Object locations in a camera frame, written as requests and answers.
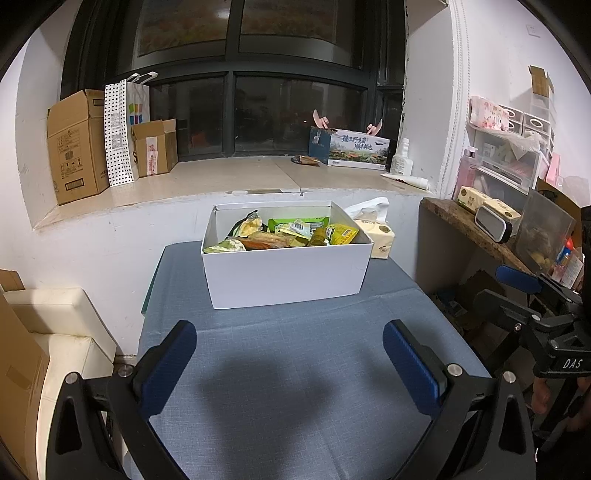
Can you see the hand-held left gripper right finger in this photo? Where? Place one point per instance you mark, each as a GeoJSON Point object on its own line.
{"type": "Point", "coordinates": [411, 364]}

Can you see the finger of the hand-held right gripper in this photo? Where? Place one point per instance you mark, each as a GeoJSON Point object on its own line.
{"type": "Point", "coordinates": [517, 277]}
{"type": "Point", "coordinates": [503, 307]}

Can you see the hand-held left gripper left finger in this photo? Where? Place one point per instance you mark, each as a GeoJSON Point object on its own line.
{"type": "Point", "coordinates": [168, 364]}

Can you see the white cardboard box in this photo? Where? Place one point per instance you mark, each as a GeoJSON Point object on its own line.
{"type": "Point", "coordinates": [286, 277]}

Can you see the yellow snack packet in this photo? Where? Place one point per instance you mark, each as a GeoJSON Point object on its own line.
{"type": "Point", "coordinates": [342, 234]}

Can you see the clear chips multipack packet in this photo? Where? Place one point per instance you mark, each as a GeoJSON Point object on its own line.
{"type": "Point", "coordinates": [249, 226]}

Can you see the pile of assorted snacks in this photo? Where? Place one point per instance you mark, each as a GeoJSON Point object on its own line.
{"type": "Point", "coordinates": [281, 235]}

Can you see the person's right hand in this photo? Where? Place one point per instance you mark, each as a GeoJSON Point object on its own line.
{"type": "Point", "coordinates": [540, 401]}

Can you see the clear plastic container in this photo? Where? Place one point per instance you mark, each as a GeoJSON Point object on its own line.
{"type": "Point", "coordinates": [545, 230]}

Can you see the silver oval speaker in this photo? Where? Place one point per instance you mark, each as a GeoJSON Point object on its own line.
{"type": "Point", "coordinates": [493, 224]}

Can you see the wooden shelf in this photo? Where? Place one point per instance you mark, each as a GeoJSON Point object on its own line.
{"type": "Point", "coordinates": [466, 226]}

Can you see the green label tissue pack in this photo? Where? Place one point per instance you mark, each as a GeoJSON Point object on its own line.
{"type": "Point", "coordinates": [480, 201]}

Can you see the blue tablecloth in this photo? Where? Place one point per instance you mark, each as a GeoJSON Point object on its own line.
{"type": "Point", "coordinates": [295, 369]}

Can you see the cream leather stool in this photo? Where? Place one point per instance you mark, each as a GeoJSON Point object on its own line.
{"type": "Point", "coordinates": [60, 318]}

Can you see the white plastic drawer organizer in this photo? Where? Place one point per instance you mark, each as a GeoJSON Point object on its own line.
{"type": "Point", "coordinates": [508, 157]}

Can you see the cream tissue pack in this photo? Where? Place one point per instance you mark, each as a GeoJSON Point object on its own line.
{"type": "Point", "coordinates": [381, 237]}

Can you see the white flat tube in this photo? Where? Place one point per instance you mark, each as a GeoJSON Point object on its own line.
{"type": "Point", "coordinates": [408, 181]}

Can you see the flat brown cardboard sheet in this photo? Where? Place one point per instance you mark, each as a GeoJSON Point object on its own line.
{"type": "Point", "coordinates": [18, 369]}

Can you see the white plastic bottle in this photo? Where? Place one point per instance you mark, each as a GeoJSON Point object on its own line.
{"type": "Point", "coordinates": [401, 159]}

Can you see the pink floral pouch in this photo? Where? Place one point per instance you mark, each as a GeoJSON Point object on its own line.
{"type": "Point", "coordinates": [488, 114]}

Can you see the tiny open cardboard box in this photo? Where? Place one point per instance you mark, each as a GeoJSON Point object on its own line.
{"type": "Point", "coordinates": [540, 83]}

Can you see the landscape printed box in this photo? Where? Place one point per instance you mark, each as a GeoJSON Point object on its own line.
{"type": "Point", "coordinates": [351, 147]}

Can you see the small open cardboard box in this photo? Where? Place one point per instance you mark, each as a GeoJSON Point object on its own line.
{"type": "Point", "coordinates": [154, 147]}

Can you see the dark small packet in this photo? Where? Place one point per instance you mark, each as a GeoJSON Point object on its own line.
{"type": "Point", "coordinates": [304, 160]}

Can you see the large brown cardboard box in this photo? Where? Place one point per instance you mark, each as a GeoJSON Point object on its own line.
{"type": "Point", "coordinates": [76, 147]}

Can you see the polka dot paper bag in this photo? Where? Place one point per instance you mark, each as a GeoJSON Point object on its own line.
{"type": "Point", "coordinates": [120, 134]}

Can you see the white wall socket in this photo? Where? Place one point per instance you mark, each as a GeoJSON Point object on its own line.
{"type": "Point", "coordinates": [533, 30]}

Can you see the black window frame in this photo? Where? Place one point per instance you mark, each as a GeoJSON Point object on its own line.
{"type": "Point", "coordinates": [231, 71]}

